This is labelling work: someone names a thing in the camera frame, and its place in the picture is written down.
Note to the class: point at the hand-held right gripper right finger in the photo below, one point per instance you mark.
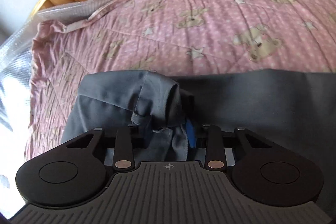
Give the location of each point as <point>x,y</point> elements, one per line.
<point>190,132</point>

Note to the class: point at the grey pants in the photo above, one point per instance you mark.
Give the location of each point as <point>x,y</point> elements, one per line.
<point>249,103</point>

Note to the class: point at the clear bubble wrap sheet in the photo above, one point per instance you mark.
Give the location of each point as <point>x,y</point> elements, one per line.
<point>78,7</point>

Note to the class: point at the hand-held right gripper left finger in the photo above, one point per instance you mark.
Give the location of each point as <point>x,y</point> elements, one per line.
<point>123,144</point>

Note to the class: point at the pink bear printed blanket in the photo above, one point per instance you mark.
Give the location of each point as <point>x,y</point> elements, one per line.
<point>183,29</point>

